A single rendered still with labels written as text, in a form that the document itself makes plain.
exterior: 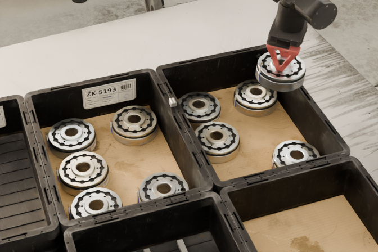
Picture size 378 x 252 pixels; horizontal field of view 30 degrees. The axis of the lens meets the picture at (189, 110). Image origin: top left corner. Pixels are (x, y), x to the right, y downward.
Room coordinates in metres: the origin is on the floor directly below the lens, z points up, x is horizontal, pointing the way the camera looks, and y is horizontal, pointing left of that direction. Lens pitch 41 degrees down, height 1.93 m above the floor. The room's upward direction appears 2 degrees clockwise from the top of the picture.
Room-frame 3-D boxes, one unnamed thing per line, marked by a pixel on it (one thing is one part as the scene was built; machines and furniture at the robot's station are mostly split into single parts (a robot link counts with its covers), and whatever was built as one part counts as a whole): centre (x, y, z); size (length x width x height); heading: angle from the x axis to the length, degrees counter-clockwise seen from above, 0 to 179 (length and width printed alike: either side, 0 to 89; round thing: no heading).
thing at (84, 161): (1.02, 0.22, 0.86); 0.05 x 0.05 x 0.01
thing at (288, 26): (1.18, -0.20, 1.15); 0.10 x 0.07 x 0.07; 164
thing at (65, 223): (1.05, 0.15, 0.92); 0.40 x 0.30 x 0.02; 21
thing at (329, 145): (1.15, -0.13, 0.87); 0.40 x 0.30 x 0.11; 21
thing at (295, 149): (1.07, -0.23, 0.86); 0.05 x 0.05 x 0.01
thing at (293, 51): (1.17, -0.19, 1.08); 0.07 x 0.07 x 0.09; 74
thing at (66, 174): (1.02, 0.22, 0.86); 0.10 x 0.10 x 0.01
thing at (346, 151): (1.15, -0.13, 0.92); 0.40 x 0.30 x 0.02; 21
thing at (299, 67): (1.18, -0.19, 1.02); 0.10 x 0.10 x 0.01
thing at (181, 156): (1.05, 0.15, 0.87); 0.40 x 0.30 x 0.11; 21
